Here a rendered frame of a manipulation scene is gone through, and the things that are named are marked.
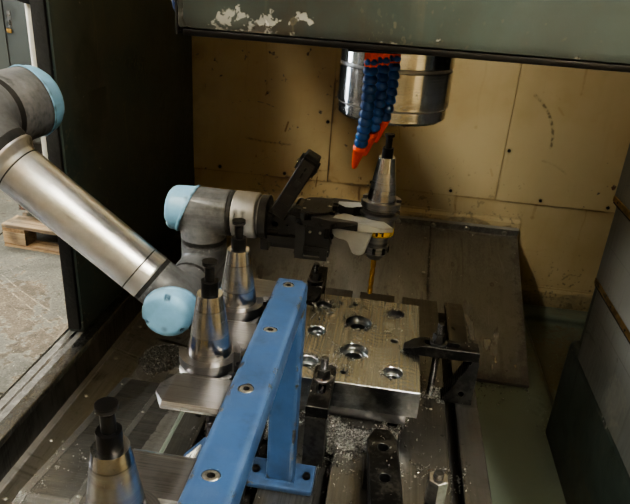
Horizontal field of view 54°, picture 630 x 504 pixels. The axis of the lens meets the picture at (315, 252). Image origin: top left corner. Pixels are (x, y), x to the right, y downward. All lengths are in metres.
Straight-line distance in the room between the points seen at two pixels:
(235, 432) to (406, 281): 1.38
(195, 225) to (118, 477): 0.61
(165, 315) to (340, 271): 1.05
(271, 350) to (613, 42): 0.43
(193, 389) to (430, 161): 1.49
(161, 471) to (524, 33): 0.48
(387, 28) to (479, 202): 1.49
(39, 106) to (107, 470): 0.72
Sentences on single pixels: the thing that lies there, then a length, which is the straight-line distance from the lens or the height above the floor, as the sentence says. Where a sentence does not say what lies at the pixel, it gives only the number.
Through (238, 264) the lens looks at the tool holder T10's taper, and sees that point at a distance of 0.70.
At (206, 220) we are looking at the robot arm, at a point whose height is 1.22.
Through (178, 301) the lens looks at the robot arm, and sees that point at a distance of 0.89.
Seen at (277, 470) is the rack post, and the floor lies 0.93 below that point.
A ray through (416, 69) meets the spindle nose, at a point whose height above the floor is 1.48.
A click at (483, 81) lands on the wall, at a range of 1.95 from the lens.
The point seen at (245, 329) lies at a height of 1.22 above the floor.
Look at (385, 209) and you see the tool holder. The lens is 0.93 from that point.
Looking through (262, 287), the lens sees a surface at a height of 1.22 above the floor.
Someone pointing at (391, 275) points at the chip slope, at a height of 0.76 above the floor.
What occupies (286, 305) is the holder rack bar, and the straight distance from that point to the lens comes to 0.73.
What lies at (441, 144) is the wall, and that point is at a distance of 1.97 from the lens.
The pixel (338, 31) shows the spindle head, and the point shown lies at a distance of 0.59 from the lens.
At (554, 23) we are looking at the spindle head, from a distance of 0.60.
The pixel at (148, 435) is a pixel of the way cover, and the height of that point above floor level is 0.74.
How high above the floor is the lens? 1.59
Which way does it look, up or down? 25 degrees down
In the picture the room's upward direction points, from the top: 4 degrees clockwise
